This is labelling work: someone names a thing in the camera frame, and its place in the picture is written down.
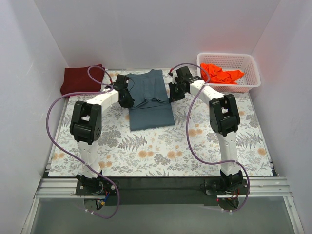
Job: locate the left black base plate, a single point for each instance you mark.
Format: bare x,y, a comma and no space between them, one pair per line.
109,189

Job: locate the grey blue t shirt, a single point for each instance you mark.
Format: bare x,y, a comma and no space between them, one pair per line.
151,107

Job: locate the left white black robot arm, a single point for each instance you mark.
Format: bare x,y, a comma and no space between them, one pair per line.
86,127

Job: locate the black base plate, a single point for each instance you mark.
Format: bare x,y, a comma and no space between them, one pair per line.
109,189
214,186

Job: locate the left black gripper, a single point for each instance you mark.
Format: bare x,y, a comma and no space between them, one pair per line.
127,99

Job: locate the aluminium front rail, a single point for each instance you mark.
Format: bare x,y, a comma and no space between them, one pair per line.
66,187

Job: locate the floral patterned table mat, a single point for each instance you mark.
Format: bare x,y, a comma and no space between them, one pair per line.
165,152

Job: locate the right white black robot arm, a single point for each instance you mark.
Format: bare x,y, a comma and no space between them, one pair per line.
224,121

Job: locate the white plastic mesh basket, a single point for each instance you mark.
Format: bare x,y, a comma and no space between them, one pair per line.
230,62

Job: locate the folded dark red shirt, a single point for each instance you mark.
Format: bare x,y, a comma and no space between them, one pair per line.
77,80

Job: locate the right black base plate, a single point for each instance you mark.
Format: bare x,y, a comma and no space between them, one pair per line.
214,186

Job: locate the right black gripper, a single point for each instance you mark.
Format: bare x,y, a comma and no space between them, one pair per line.
175,92

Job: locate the crumpled orange t shirt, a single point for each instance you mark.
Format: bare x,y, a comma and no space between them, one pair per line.
219,76

